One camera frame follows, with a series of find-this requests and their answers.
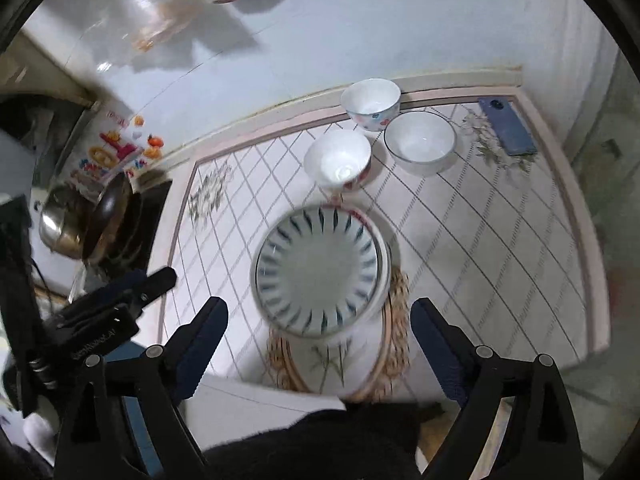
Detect plain white bottom plate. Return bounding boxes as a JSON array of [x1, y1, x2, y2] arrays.
[[357, 214, 392, 324]]

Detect colourful cartoon wall sticker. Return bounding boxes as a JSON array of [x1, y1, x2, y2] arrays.
[[63, 106, 165, 188]]

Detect hanging plastic bag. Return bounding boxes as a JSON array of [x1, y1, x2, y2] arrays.
[[89, 0, 309, 53]]

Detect pastel flower white bowl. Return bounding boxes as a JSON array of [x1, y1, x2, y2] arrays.
[[340, 78, 401, 131]]

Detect blue smartphone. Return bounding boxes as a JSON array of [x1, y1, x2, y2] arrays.
[[478, 96, 537, 157]]

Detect red floral rim plate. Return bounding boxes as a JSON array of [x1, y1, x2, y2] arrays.
[[320, 203, 370, 223]]

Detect patterned white table cover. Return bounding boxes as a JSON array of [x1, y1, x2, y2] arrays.
[[152, 89, 611, 399]]

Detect steel pot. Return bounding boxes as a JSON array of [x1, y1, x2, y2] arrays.
[[39, 183, 94, 260]]

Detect white gloved left hand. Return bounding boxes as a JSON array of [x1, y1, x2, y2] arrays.
[[23, 410, 60, 466]]

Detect dark rimmed white bowl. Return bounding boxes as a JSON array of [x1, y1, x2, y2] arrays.
[[383, 110, 458, 177]]

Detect dark frying pan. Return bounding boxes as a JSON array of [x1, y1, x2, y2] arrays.
[[81, 171, 171, 282]]

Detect red floral white bowl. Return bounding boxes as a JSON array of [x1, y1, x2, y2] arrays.
[[303, 130, 372, 191]]

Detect blue leaf pattern plate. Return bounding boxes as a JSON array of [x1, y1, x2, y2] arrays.
[[250, 204, 380, 341]]

